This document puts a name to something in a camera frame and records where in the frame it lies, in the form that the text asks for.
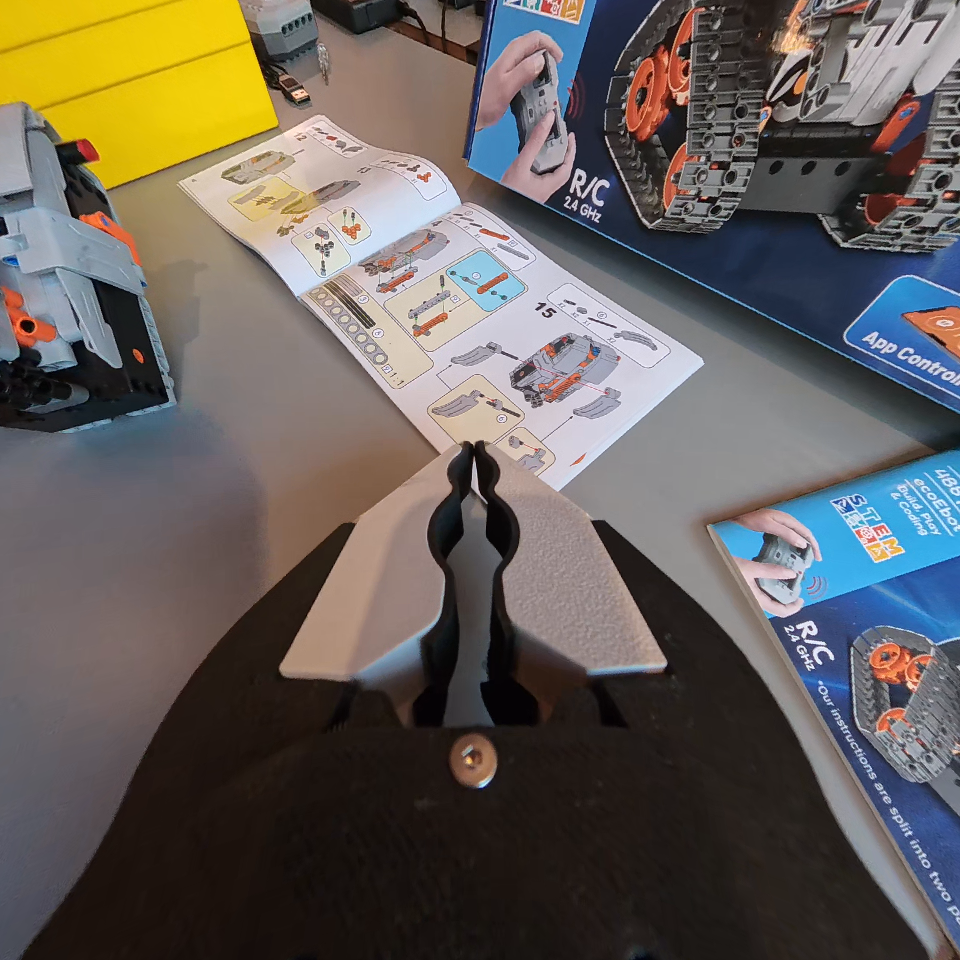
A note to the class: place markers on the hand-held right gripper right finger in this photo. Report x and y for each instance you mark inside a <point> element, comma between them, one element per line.
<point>585,600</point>

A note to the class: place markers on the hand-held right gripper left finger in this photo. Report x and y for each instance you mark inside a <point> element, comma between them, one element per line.
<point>367,600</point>

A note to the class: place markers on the grey orange toy robot model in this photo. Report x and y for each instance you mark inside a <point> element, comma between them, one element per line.
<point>67,300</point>

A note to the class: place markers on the grey desk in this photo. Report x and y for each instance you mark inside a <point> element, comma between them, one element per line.
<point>187,562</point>

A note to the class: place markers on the blue closed booklet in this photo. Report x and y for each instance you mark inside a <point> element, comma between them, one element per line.
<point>862,675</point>

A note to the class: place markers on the open white instruction booklet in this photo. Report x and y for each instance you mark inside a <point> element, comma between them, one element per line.
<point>420,285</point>

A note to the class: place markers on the blue toy kit box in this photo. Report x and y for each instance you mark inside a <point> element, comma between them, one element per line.
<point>712,150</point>

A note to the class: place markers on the small brown part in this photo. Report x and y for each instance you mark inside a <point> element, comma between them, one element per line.
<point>294,88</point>

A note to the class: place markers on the tiny clear figure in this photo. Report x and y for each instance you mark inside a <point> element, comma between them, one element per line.
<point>324,64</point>

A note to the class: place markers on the yellow plastic bin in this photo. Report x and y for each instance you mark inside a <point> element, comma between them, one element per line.
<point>135,82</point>

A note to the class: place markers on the grey toy part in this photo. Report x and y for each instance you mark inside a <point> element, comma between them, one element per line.
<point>285,30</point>

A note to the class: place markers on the dark grey flat box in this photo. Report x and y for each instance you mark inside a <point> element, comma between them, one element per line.
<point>367,13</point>

